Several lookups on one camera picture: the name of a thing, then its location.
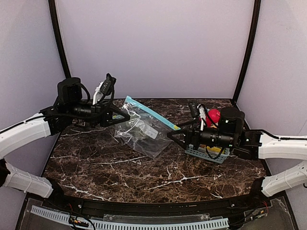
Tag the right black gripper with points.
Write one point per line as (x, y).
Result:
(192, 138)

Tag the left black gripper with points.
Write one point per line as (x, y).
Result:
(103, 115)

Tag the clear zip bag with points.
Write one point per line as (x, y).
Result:
(146, 131)

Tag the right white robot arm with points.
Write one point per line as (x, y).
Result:
(251, 144)

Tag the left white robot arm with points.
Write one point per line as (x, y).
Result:
(73, 102)

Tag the yellow lemon toy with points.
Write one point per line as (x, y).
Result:
(214, 150)

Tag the pink red apple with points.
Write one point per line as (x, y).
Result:
(212, 117)

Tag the light blue plastic basket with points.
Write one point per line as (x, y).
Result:
(204, 154)

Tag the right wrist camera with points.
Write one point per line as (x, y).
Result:
(198, 115)

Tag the white slotted cable duct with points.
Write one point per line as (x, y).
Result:
(110, 222)

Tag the left black frame post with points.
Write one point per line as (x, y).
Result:
(58, 38)

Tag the black frame post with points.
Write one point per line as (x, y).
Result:
(58, 38)
(248, 51)

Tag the right black frame post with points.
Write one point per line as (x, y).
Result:
(248, 51)

